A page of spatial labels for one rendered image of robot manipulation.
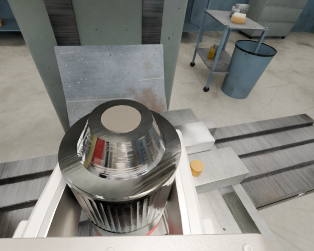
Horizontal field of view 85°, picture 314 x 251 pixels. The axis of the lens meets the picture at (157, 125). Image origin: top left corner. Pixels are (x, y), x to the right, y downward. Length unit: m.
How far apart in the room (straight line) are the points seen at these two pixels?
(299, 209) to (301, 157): 1.24
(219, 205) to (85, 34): 0.53
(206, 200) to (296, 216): 1.49
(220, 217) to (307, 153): 0.40
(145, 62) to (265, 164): 0.46
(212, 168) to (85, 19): 0.48
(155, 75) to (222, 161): 0.38
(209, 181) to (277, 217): 1.41
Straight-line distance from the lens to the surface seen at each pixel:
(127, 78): 0.58
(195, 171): 0.29
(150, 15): 0.58
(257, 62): 2.38
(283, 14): 5.71
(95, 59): 0.58
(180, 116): 0.45
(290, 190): 0.53
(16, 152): 1.91
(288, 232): 1.70
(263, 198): 0.48
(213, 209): 0.33
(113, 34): 0.58
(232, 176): 0.33
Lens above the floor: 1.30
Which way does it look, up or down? 45 degrees down
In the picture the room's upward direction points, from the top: 7 degrees clockwise
